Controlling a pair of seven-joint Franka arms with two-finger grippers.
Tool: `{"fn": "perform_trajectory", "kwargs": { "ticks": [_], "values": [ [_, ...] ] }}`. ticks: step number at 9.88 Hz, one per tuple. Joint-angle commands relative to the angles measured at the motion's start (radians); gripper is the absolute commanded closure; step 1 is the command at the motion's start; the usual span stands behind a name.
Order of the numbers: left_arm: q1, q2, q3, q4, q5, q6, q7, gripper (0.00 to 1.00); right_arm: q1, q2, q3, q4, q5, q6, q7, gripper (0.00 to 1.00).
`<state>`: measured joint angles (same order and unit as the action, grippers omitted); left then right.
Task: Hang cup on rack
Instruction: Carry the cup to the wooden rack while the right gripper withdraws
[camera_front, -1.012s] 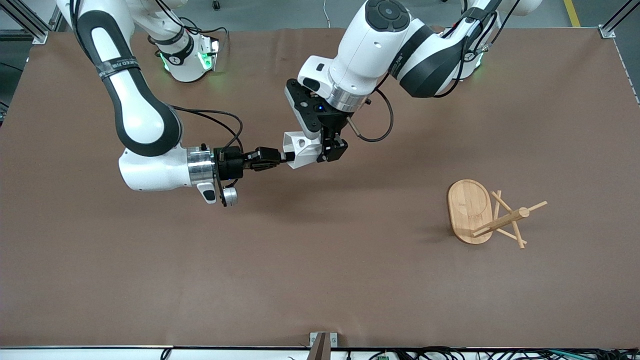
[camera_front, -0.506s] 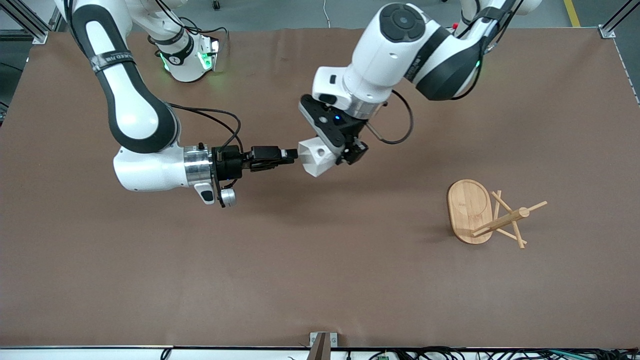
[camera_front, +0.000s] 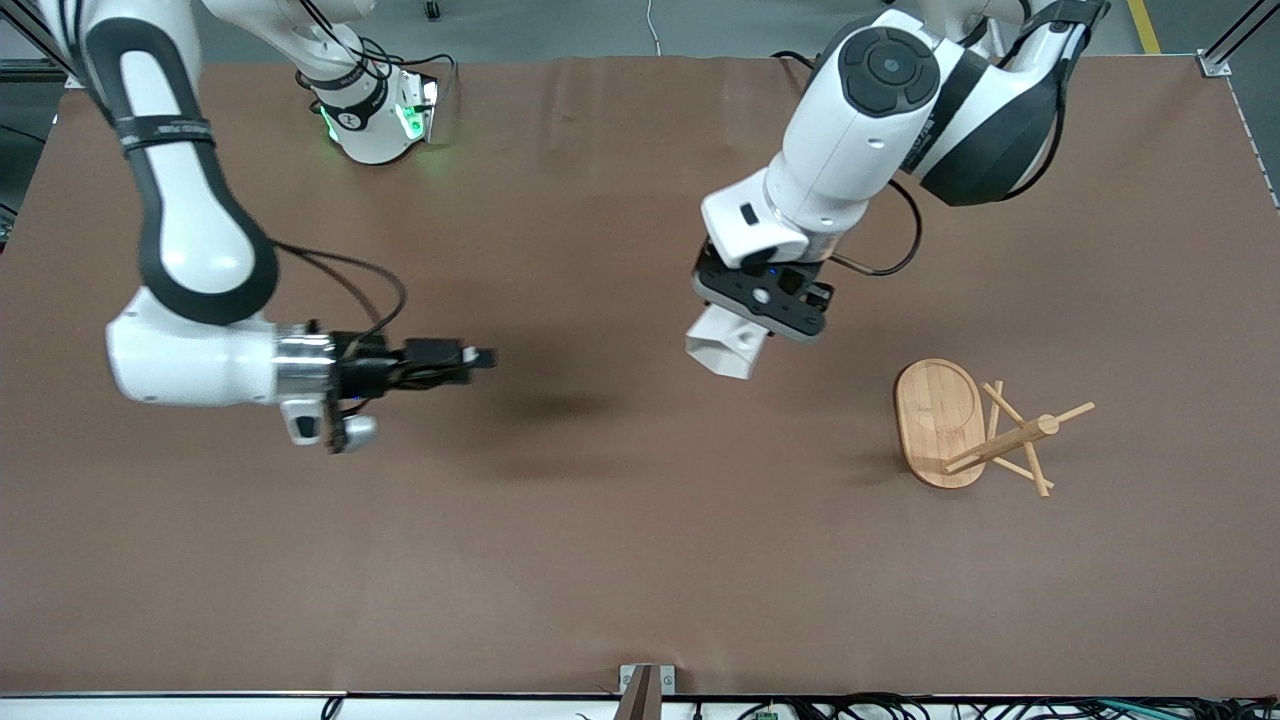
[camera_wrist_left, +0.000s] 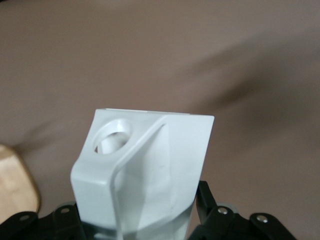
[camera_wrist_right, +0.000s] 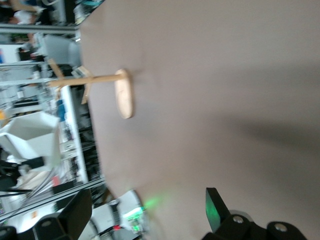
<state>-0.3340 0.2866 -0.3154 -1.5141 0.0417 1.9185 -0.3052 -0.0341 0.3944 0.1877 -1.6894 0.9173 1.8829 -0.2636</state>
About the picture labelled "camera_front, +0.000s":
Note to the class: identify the table cover sheet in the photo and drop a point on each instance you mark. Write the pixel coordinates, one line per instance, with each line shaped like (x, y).
(600, 560)

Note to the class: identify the grey metal bracket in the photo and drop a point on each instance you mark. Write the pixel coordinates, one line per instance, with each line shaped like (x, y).
(627, 680)

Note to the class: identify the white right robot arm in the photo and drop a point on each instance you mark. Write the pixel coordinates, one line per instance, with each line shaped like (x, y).
(190, 360)

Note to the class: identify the white table edge rail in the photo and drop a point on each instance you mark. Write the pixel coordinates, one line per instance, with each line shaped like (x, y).
(200, 708)

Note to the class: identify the white faceted cup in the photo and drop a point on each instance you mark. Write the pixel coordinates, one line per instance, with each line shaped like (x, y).
(725, 350)

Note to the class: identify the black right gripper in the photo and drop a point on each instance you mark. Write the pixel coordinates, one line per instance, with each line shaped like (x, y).
(366, 366)

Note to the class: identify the aluminium frame post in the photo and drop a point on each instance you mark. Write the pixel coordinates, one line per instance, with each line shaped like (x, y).
(30, 70)
(1215, 62)

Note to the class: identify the wooden cup rack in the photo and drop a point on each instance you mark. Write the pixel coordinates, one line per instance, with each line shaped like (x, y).
(935, 420)

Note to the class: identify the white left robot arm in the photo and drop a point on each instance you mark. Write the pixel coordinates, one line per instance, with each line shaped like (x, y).
(850, 140)

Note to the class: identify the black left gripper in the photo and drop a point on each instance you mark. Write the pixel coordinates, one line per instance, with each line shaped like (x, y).
(816, 299)

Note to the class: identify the dark camera pole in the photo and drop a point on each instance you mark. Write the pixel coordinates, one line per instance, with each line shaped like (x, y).
(640, 700)

